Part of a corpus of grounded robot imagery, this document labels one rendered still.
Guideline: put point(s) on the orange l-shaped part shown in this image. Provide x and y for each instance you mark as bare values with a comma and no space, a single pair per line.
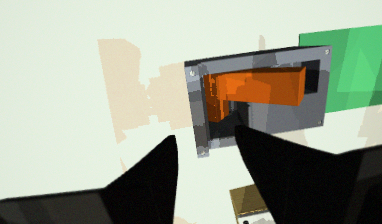
283,86

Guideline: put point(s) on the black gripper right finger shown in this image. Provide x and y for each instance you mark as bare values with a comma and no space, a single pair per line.
303,185

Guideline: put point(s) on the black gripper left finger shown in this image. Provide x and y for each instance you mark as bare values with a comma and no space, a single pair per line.
144,194

